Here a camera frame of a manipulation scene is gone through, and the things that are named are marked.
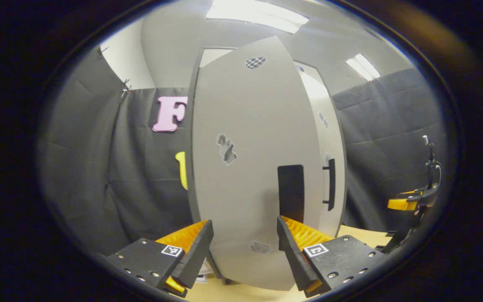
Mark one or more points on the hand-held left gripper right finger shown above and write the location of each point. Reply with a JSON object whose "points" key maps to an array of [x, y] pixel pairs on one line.
{"points": [[294, 260]]}

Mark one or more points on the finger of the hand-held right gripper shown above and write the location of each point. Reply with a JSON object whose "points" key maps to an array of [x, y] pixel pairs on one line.
{"points": [[411, 194], [403, 204]]}

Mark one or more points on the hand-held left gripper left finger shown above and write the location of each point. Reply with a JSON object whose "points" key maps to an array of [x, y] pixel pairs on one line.
{"points": [[197, 256]]}

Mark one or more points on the white shoe cabinet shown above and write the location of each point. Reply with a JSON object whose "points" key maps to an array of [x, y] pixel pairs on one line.
{"points": [[214, 56]]}

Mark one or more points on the small white box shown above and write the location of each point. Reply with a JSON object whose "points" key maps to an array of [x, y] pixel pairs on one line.
{"points": [[203, 274]]}

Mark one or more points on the black backdrop cloth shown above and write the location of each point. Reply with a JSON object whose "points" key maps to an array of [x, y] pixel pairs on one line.
{"points": [[99, 167], [384, 138]]}

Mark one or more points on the ceiling light panel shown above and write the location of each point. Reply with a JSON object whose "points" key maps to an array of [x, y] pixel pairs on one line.
{"points": [[258, 14], [363, 67]]}

